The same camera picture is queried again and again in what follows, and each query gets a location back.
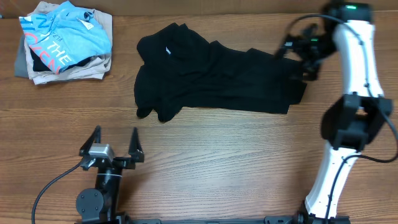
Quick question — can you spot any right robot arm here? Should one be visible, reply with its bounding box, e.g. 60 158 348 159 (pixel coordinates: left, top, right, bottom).
264 1 393 223

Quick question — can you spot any beige folded garment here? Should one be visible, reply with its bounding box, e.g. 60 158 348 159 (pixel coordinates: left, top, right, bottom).
18 1 113 85

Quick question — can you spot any grey folded garment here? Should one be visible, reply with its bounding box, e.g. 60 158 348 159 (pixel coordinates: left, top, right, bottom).
14 35 29 78

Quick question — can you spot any black folded garment in pile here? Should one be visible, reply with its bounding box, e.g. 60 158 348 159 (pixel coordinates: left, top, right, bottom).
30 50 91 72

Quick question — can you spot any black polo shirt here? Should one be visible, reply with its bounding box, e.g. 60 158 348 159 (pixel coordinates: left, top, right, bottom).
134 23 307 123

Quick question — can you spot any light blue printed t-shirt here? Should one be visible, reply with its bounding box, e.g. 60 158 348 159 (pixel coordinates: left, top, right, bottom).
19 1 111 75

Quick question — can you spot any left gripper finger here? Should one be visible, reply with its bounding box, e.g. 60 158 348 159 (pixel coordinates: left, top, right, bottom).
128 128 144 162
79 125 101 156

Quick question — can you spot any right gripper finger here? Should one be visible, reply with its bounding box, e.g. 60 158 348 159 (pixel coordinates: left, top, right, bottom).
302 62 321 81
274 43 289 60

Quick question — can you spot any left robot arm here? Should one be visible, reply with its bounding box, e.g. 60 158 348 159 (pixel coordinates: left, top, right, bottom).
76 126 144 224

